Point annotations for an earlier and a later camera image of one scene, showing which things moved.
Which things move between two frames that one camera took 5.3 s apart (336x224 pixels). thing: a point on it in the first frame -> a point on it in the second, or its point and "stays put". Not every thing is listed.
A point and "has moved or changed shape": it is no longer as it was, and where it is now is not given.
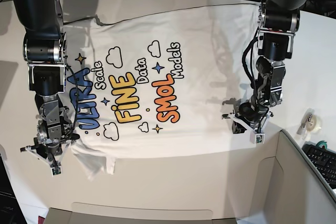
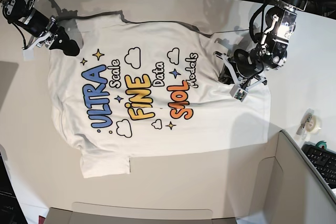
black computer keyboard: (324, 160) stays put
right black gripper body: (252, 116) -> (245, 64)
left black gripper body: (50, 152) -> (51, 36)
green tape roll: (323, 142) stays put
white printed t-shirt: (156, 85) has moved or changed shape
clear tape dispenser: (310, 123) stays put
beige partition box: (276, 182) stays put
